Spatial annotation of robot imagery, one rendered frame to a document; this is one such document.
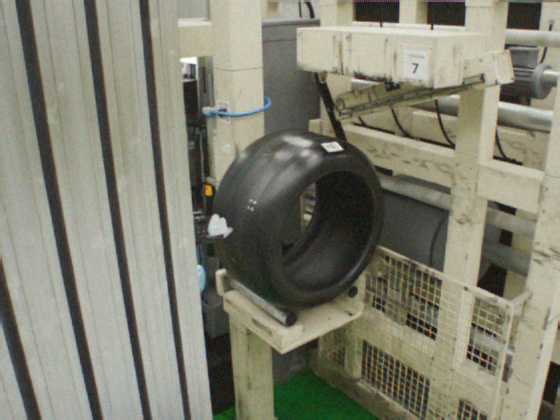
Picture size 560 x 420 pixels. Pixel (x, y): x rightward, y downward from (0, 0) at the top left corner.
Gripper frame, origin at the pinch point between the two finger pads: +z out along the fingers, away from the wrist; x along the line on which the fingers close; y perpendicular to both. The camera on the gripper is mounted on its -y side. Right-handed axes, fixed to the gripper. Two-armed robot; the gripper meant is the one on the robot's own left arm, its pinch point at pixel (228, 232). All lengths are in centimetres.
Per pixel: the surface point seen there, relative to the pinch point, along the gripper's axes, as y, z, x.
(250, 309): -34.5, 17.1, 9.6
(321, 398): -114, 83, 34
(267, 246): -1.5, 6.0, -11.6
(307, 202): -9, 63, 36
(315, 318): -38, 37, -2
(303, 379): -113, 85, 51
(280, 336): -35.7, 16.1, -8.8
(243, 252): -4.8, 1.9, -5.7
